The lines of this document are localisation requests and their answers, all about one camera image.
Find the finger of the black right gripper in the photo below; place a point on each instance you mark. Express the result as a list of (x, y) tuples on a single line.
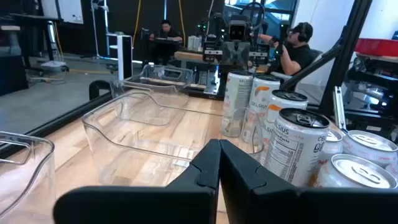
[(229, 57), (243, 57)]

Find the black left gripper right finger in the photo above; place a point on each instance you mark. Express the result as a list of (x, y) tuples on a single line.
[(264, 205)]

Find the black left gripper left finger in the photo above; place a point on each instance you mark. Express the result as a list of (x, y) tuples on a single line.
[(186, 202)]

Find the white Celsius can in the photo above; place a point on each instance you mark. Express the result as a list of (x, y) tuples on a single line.
[(295, 146), (237, 93), (286, 105), (264, 96)]

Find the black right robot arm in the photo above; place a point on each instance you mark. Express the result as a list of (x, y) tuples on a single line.
[(214, 29)]

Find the white cylindrical container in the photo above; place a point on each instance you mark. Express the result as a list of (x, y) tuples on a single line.
[(191, 43), (198, 43)]

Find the light wood workbench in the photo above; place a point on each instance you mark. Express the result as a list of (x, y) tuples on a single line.
[(189, 56)]

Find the person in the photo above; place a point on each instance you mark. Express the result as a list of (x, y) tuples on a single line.
[(166, 32), (298, 56)]

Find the clear plastic bin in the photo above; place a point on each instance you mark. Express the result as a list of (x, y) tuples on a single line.
[(124, 140), (161, 77), (18, 186)]

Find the black headphones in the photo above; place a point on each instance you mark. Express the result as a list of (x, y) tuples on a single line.
[(306, 31)]

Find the grey office chair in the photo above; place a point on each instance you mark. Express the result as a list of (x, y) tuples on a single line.
[(317, 53)]

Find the white tower cabinet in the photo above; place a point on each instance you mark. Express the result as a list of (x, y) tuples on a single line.
[(124, 56)]

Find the white metal stand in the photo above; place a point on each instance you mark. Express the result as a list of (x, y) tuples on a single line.
[(106, 21)]

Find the black equipment cart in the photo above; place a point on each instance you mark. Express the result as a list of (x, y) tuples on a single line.
[(373, 81)]

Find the red plastic bin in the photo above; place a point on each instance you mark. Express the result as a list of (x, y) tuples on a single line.
[(376, 46)]

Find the whiteboard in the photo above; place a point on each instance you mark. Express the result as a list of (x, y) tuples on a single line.
[(70, 11)]

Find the black desk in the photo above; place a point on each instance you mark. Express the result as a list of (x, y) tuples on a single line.
[(31, 18)]

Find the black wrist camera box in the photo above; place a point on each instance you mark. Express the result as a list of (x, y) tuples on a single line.
[(238, 31)]

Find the black diagonal frame brace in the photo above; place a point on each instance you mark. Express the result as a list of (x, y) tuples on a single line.
[(311, 69)]

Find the black frame post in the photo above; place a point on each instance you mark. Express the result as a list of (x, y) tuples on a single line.
[(345, 62)]

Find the silver metal bracket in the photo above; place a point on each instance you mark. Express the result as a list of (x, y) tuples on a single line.
[(339, 109)]

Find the black curved bracket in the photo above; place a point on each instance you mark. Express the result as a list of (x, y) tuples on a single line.
[(93, 90)]

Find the black table edge rail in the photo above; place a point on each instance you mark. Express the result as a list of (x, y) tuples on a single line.
[(62, 121)]

